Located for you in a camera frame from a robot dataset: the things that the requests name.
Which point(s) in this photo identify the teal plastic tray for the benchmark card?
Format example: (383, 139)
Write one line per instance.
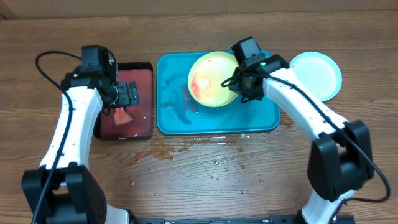
(178, 112)

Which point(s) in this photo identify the black tray with red water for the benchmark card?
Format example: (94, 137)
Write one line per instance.
(141, 125)

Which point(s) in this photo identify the light blue plate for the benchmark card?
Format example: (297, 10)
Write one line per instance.
(318, 73)

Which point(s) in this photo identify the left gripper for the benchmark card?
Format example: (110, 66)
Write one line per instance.
(125, 99)

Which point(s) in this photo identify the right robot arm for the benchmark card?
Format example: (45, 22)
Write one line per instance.
(341, 159)

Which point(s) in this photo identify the green scrubbing sponge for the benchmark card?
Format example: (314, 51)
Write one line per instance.
(121, 116)

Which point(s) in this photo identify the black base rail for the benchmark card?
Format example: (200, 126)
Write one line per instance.
(214, 221)

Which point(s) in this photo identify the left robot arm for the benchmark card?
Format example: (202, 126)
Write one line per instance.
(62, 189)

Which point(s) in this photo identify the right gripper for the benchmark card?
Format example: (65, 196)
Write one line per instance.
(239, 87)

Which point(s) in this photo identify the yellow-green plate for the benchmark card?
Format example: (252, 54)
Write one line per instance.
(206, 76)

